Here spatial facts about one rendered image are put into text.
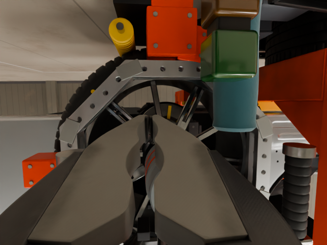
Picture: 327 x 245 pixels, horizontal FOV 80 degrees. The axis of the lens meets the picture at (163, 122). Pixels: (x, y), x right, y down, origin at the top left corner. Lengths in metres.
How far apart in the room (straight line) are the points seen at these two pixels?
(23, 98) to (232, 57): 7.76
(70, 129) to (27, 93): 7.27
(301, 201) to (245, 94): 0.20
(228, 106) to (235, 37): 0.23
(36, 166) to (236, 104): 0.47
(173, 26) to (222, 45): 0.34
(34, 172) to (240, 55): 0.51
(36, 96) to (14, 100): 0.74
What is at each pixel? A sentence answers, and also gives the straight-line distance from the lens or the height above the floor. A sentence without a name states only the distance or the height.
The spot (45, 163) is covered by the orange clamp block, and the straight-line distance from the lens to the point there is 0.56.
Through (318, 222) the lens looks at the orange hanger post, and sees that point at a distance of 0.86.
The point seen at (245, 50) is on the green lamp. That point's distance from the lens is 0.18.
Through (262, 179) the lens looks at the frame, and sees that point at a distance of 0.62.
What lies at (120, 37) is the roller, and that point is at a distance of 0.52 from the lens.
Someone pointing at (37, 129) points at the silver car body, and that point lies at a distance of 1.04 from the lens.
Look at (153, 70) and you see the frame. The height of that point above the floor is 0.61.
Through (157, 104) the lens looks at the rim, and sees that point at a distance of 0.59.
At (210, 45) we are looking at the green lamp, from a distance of 0.18.
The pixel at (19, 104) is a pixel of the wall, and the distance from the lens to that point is 7.95.
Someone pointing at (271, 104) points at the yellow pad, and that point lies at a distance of 1.12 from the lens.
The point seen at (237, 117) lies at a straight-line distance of 0.40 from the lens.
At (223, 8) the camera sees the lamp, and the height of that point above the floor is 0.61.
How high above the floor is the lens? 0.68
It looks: 6 degrees up
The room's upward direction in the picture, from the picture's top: 180 degrees clockwise
